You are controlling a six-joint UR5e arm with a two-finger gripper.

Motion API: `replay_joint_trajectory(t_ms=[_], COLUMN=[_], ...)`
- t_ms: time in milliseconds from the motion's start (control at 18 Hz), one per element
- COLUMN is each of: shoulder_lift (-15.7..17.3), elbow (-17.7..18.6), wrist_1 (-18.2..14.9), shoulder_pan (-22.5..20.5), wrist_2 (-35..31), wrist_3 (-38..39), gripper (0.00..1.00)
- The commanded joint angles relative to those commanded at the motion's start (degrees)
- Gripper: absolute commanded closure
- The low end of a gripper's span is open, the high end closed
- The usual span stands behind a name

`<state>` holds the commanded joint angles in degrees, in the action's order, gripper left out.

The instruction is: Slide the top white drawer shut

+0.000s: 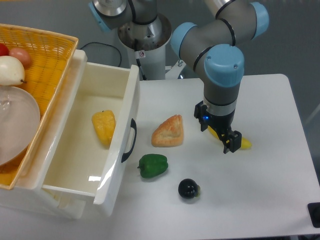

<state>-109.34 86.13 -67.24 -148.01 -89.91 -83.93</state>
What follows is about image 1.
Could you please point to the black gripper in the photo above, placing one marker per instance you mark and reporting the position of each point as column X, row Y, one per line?
column 221, row 125

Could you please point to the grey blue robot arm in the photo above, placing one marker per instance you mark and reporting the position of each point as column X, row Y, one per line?
column 210, row 51

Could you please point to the white drawer cabinet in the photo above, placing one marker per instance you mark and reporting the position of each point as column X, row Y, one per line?
column 26, row 193

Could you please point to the yellow banana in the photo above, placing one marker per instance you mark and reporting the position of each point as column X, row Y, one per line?
column 245, row 143

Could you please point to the toy bread pastry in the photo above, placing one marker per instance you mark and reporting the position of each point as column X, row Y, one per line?
column 169, row 134

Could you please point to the dark purple eggplant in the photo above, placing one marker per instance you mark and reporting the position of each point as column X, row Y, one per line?
column 188, row 189

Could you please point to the green bell pepper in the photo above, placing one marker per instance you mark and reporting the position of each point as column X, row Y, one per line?
column 152, row 165

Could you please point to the yellow bell pepper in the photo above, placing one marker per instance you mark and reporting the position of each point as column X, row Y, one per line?
column 104, row 124

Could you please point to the black corner object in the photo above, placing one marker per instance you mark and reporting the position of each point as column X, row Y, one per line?
column 314, row 213

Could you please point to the yellow woven basket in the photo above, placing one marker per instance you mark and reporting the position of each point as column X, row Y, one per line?
column 51, row 54

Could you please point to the beige plate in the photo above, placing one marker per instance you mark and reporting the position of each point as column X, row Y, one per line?
column 19, row 123

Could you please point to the pink peach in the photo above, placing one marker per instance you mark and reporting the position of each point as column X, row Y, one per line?
column 22, row 55

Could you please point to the white pear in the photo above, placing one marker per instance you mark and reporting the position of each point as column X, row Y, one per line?
column 12, row 71

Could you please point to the red tomato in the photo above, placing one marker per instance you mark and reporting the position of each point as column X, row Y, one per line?
column 4, row 51

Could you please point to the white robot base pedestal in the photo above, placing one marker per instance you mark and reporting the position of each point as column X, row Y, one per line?
column 146, row 48

